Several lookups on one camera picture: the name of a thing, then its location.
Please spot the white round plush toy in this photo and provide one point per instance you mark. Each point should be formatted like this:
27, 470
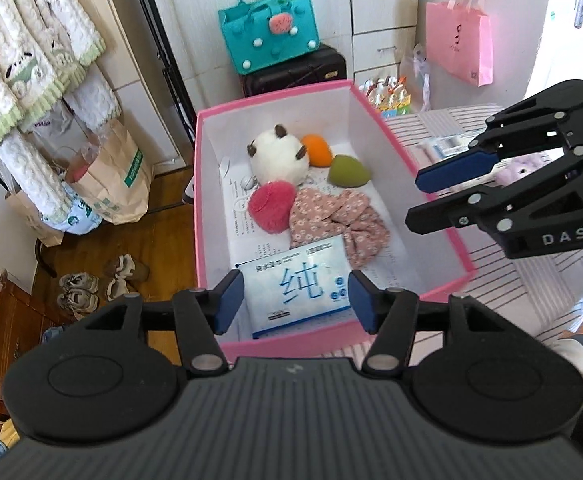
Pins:
277, 155

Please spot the purple plush toy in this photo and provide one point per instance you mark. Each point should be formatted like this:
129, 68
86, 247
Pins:
514, 169

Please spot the red fluffy pouch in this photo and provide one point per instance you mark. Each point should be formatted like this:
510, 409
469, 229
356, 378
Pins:
271, 204

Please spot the black suitcase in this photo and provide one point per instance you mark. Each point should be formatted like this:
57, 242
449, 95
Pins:
321, 65

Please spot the white door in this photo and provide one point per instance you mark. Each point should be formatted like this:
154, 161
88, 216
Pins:
560, 52

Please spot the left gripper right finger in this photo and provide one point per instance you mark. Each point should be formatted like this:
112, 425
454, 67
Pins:
466, 368

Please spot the blue wet wipes pack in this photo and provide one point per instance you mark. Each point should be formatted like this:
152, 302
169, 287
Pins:
297, 286

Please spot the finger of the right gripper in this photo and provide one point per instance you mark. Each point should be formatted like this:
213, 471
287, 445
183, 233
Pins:
539, 215
552, 118

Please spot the white wipes pack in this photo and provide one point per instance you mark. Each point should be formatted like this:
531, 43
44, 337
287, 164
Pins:
443, 147

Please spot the colourful milk bottle pack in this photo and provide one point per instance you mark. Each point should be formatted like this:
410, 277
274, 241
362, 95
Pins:
388, 96

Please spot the orange sponge egg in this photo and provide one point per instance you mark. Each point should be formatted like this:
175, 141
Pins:
318, 150

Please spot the white fluffy robe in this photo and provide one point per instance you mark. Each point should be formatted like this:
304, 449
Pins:
48, 54

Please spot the floral pink cloth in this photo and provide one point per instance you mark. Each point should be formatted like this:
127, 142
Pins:
316, 216

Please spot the green sponge egg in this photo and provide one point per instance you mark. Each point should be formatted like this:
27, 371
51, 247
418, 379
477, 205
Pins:
348, 172

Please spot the brown paper bag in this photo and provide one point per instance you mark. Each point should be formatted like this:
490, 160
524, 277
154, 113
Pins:
111, 174

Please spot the teal felt handbag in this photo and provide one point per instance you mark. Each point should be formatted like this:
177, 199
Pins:
263, 33

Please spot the grey three-door wardrobe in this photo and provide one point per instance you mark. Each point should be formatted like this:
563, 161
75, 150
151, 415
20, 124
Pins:
371, 35

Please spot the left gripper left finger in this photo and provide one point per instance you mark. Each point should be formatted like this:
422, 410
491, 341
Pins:
122, 368

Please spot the beige slippers pair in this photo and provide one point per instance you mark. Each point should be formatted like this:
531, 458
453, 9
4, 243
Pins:
123, 274

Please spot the pink storage box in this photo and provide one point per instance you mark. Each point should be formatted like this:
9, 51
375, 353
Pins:
226, 235

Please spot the pink paper bag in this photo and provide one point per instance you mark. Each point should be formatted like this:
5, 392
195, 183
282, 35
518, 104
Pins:
459, 40

